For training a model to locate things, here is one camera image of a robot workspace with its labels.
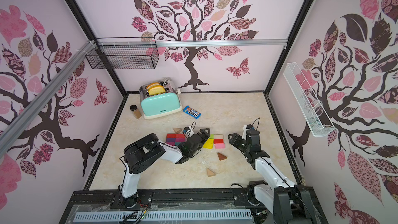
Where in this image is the beige square wooden block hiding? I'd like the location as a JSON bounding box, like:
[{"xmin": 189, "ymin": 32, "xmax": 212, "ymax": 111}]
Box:
[{"xmin": 214, "ymin": 134, "xmax": 223, "ymax": 140}]

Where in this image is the red block group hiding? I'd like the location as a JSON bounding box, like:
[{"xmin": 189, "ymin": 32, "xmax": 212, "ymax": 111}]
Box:
[{"xmin": 214, "ymin": 139, "xmax": 224, "ymax": 144}]

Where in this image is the light pink block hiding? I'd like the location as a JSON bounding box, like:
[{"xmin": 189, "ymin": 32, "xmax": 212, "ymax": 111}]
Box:
[{"xmin": 214, "ymin": 143, "xmax": 226, "ymax": 149}]

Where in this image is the beige triangular wooden block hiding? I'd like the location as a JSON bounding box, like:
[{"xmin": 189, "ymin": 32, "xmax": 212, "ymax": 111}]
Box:
[{"xmin": 173, "ymin": 128, "xmax": 182, "ymax": 134}]

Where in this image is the dark brown triangular block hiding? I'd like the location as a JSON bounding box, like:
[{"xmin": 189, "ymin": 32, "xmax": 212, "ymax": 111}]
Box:
[{"xmin": 217, "ymin": 152, "xmax": 227, "ymax": 161}]

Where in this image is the purple rectangular block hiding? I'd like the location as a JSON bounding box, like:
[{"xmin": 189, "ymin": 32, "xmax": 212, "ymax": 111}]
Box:
[{"xmin": 166, "ymin": 138, "xmax": 176, "ymax": 144}]

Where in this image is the light brown triangular block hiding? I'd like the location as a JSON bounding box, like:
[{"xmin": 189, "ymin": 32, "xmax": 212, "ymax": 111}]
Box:
[{"xmin": 206, "ymin": 168, "xmax": 216, "ymax": 177}]

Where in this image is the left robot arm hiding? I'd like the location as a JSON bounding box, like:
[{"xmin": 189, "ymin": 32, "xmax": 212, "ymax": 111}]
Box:
[{"xmin": 119, "ymin": 128, "xmax": 210, "ymax": 207}]

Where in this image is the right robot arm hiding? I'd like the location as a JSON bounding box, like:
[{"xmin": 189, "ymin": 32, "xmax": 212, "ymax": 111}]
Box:
[{"xmin": 228, "ymin": 124, "xmax": 322, "ymax": 224}]

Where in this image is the blue candy packet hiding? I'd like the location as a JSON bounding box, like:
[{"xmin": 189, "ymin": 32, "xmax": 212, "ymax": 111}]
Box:
[{"xmin": 183, "ymin": 106, "xmax": 202, "ymax": 119}]

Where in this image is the mint green toy toaster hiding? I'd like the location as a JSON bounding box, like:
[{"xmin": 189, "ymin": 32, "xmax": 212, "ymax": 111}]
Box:
[{"xmin": 139, "ymin": 78, "xmax": 182, "ymax": 119}]

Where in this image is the small brown spice jar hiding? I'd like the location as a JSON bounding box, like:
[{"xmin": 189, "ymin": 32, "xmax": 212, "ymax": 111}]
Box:
[{"xmin": 130, "ymin": 104, "xmax": 142, "ymax": 119}]

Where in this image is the yellow toast slice front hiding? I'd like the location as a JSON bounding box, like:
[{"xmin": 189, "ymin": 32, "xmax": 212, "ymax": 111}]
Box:
[{"xmin": 148, "ymin": 85, "xmax": 166, "ymax": 96}]

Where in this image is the orange toast slice back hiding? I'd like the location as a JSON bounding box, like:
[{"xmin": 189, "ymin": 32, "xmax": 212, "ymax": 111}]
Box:
[{"xmin": 146, "ymin": 83, "xmax": 160, "ymax": 90}]

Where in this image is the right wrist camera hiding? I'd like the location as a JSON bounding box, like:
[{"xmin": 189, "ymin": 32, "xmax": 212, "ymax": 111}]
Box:
[{"xmin": 243, "ymin": 124, "xmax": 255, "ymax": 132}]

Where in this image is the white wire wall shelf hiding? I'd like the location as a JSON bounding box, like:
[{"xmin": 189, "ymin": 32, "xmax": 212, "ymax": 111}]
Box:
[{"xmin": 283, "ymin": 63, "xmax": 336, "ymax": 137}]

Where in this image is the white slotted cable duct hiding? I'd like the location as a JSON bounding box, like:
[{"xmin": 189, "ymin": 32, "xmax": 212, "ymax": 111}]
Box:
[{"xmin": 72, "ymin": 209, "xmax": 254, "ymax": 224}]

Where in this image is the black wire wall basket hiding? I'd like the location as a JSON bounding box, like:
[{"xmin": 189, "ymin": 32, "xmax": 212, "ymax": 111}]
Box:
[{"xmin": 86, "ymin": 36, "xmax": 160, "ymax": 69}]

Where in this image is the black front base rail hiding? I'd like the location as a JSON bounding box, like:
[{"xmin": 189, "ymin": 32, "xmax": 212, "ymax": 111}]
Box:
[{"xmin": 67, "ymin": 187, "xmax": 264, "ymax": 208}]

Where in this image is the back wall aluminium rail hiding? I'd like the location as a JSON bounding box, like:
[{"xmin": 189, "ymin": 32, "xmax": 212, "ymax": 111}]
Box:
[{"xmin": 98, "ymin": 39, "xmax": 288, "ymax": 47}]

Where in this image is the wall aluminium rail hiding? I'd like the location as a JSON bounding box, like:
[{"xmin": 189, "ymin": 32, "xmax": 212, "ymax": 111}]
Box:
[
  {"xmin": 1, "ymin": 40, "xmax": 94, "ymax": 156},
  {"xmin": 98, "ymin": 39, "xmax": 288, "ymax": 47}
]

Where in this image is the left wall aluminium rail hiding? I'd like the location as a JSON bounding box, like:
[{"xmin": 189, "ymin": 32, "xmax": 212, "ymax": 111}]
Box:
[{"xmin": 1, "ymin": 40, "xmax": 94, "ymax": 156}]

